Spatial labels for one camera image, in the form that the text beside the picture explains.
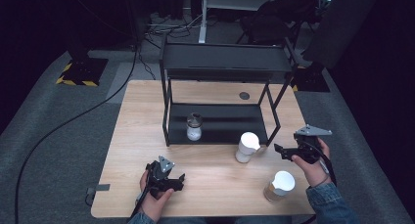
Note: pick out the black chair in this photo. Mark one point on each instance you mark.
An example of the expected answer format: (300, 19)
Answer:
(277, 18)

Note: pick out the white cup with spout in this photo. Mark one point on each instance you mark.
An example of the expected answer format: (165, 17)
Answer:
(248, 145)

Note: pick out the white metal stand frame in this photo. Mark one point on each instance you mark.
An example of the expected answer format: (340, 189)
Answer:
(204, 18)

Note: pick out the grey tape strip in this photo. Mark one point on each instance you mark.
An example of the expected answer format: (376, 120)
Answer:
(102, 187)

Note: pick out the round grey table grommet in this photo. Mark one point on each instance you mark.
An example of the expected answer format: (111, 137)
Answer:
(244, 95)

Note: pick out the black metal two-tier rack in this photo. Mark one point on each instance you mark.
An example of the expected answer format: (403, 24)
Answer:
(225, 59)

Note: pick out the glass shaker jar white contents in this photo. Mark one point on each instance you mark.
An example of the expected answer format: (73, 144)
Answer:
(194, 129)

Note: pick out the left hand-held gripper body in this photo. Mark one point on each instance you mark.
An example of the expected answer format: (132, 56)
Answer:
(160, 176)

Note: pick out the black base yellow striped edge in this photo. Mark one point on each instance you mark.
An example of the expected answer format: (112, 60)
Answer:
(83, 72)

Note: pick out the person's right hand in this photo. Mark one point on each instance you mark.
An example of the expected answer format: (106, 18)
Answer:
(313, 173)

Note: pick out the white paper cup brown sleeve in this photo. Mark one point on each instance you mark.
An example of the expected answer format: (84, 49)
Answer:
(280, 185)

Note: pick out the dark grey panel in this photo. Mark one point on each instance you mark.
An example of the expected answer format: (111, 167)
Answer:
(342, 25)

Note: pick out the person's left hand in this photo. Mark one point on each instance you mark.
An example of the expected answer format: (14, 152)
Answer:
(153, 204)

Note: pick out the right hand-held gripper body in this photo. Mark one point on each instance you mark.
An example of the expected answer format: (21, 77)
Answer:
(310, 142)

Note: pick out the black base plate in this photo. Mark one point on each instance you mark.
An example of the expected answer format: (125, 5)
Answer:
(311, 79)

